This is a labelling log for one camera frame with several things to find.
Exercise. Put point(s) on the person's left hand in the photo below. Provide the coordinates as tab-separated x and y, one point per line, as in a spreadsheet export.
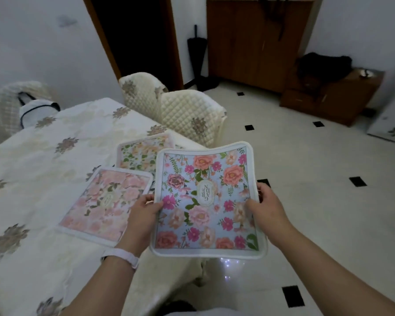
141	220

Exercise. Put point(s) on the person's right hand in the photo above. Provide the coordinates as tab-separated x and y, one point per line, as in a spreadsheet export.
269	215

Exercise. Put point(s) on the person's left thumb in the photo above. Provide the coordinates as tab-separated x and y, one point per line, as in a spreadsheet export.
155	207

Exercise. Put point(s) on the person's right thumb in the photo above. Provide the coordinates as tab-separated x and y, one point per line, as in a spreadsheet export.
252	204

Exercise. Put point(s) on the blue floral placemat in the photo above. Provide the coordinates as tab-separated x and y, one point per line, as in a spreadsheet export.
205	200

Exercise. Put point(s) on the person's right forearm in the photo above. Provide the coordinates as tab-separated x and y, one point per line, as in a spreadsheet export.
335	276

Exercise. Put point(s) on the person's left forearm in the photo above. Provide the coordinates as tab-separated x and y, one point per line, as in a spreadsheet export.
100	286

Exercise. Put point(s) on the pink floral placemat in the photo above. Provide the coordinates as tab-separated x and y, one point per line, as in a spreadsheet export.
105	204

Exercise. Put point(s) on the cream floral placemat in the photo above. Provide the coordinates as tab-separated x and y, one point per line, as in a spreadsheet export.
140	154

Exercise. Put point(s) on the white wristband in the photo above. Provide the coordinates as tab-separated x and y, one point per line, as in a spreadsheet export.
121	255

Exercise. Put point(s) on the cream quilted chair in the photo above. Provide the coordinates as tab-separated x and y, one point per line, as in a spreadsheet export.
192	116
10	103
140	92

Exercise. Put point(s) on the cream floral tablecloth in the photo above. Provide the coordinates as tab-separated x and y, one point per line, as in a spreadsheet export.
52	200

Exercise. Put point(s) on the low brown wooden cabinet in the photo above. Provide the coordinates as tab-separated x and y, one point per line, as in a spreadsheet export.
332	93

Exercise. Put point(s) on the white bag with black trim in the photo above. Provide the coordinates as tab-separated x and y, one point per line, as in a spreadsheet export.
36	111

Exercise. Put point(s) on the black umbrella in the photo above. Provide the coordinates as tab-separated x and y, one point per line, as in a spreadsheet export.
199	59

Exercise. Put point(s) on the white floral cloth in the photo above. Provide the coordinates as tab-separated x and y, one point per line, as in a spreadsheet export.
390	123

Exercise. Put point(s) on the dark wooden door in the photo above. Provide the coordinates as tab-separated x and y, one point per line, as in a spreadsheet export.
135	36

